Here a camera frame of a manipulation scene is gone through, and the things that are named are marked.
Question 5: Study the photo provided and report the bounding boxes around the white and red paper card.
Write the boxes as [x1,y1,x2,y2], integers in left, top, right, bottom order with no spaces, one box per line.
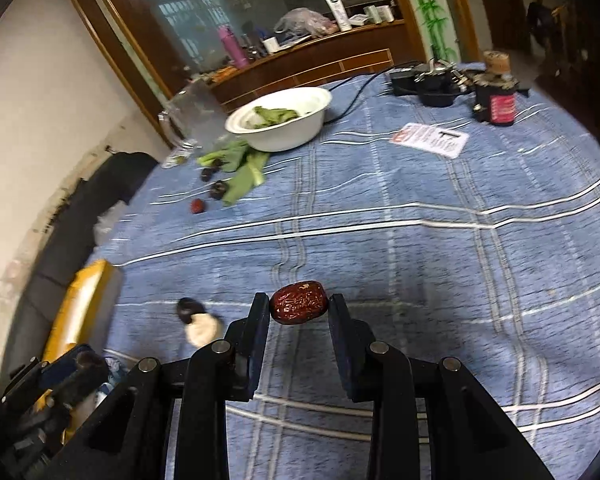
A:
[389,122,470,159]

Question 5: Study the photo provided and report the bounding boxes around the green leaf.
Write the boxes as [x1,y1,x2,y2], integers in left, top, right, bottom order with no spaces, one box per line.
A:
[252,106,298,128]

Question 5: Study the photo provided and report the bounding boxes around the bamboo painted panel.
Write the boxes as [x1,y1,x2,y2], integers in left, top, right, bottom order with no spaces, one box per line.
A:
[397,0,461,63]

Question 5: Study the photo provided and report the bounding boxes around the white bowl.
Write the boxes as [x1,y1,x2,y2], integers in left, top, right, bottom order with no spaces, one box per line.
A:
[225,86,333,152]

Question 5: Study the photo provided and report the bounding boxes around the black electronic device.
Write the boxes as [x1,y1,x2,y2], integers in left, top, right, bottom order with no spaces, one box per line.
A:
[389,62,468,108]

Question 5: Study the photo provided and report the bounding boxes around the wrinkled red jujube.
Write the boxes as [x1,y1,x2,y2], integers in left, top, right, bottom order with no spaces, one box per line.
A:
[270,281,329,326]

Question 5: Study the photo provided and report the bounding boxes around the yellow and white box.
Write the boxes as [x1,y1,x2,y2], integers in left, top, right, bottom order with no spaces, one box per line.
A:
[40,259,116,366]

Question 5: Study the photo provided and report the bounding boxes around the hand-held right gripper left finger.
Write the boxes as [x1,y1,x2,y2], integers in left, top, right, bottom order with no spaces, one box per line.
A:
[62,292,272,480]

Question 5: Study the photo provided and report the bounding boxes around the pink bottle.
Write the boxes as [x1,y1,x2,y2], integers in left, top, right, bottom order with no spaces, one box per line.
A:
[217,25,250,68]

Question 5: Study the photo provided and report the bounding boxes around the wooden cabinet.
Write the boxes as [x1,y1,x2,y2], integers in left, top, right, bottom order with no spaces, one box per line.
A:
[55,0,481,126]

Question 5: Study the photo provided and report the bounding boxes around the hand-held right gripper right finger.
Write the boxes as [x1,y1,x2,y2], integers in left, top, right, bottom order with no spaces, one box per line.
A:
[327,294,556,480]

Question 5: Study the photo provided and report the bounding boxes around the green bok choy leaves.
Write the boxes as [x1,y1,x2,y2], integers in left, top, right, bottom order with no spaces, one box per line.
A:
[196,140,271,207]

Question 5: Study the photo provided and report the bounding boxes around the clear plastic bag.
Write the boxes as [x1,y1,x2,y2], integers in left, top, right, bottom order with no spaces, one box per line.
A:
[274,7,338,38]

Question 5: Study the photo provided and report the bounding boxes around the blue plaid tablecloth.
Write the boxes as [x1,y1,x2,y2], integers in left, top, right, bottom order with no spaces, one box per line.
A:
[87,62,600,480]

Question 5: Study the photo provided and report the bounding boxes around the black chair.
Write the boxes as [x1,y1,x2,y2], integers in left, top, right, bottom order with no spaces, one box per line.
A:
[10,152,158,361]

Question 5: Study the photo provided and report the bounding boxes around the black device with red label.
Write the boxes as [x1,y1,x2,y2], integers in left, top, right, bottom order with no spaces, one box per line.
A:
[472,72,518,126]

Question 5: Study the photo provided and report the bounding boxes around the black cable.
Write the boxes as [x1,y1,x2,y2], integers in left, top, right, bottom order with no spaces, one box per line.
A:
[325,62,421,123]

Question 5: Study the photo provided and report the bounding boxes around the white tube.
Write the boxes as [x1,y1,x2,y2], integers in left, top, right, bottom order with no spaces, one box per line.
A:
[326,0,353,31]

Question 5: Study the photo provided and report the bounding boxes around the clear plastic pitcher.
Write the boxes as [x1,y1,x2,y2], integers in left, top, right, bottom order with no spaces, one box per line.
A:
[157,80,231,153]

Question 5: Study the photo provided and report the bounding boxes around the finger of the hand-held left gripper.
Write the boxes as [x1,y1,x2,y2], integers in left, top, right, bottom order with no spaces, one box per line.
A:
[40,344,112,392]

